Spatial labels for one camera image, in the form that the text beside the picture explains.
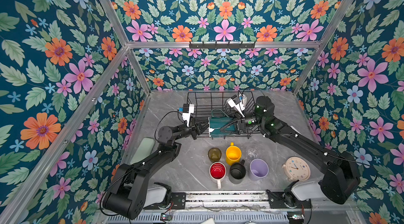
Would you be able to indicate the lilac plastic cup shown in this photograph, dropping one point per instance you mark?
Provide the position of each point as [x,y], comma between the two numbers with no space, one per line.
[258,169]

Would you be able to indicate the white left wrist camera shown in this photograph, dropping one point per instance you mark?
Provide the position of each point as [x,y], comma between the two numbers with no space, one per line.
[188,109]

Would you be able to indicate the round pink wall clock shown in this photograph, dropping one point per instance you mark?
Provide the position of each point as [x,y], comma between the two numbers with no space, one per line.
[296,169]

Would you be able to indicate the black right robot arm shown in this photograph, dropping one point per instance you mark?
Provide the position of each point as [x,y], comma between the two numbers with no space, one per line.
[340,172]

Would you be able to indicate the pale green sponge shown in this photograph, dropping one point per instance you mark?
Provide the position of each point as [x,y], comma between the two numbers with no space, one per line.
[144,150]

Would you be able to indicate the black wire dish rack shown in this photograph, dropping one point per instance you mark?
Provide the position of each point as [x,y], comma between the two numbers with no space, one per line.
[206,102]

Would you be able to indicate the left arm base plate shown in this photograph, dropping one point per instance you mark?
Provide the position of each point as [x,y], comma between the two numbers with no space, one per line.
[167,200]

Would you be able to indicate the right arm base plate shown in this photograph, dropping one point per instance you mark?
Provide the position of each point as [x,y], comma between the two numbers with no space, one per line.
[281,199]

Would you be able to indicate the green mug cream interior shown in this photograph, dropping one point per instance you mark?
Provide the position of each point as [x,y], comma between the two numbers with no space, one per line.
[217,120]

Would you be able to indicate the yellow mug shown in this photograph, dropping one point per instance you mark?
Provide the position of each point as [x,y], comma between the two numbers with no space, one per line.
[233,154]

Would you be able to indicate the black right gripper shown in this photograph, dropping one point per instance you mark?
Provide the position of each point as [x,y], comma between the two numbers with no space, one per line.
[241,124]

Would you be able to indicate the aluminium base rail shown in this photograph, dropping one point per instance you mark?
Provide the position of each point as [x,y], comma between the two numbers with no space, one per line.
[244,200]

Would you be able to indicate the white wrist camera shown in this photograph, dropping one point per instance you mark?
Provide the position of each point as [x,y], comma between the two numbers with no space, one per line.
[188,109]
[236,102]

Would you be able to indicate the olive textured glass tumbler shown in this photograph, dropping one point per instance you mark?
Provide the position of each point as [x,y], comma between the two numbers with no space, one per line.
[214,154]

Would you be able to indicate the black mug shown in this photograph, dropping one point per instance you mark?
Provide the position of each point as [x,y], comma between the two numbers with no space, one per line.
[237,172]

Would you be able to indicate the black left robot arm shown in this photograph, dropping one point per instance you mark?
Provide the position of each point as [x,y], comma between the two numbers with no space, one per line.
[126,195]

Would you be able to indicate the dark wall hook rail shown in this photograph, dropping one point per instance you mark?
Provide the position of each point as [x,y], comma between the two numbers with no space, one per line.
[222,45]

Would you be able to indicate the clear drinking glass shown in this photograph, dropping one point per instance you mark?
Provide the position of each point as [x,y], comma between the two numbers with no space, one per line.
[252,153]

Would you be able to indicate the white mug red interior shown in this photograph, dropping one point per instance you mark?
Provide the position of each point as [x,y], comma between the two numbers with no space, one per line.
[217,173]

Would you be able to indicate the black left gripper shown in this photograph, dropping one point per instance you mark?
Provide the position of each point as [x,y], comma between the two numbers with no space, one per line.
[197,129]

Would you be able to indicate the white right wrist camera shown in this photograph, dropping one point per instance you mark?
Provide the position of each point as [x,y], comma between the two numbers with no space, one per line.
[236,102]

